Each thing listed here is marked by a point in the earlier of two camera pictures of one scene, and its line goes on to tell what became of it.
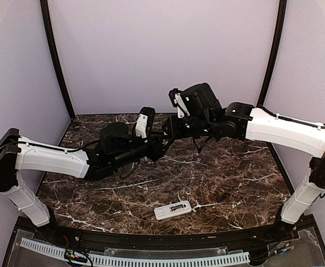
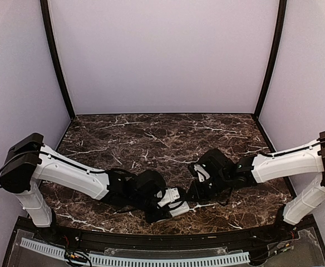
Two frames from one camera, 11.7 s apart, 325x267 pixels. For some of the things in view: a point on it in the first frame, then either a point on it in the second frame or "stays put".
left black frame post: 44,8 stays put
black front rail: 94,238 stays put
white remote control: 172,210 stays put
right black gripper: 173,133 to 199,196
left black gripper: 156,146 to 151,217
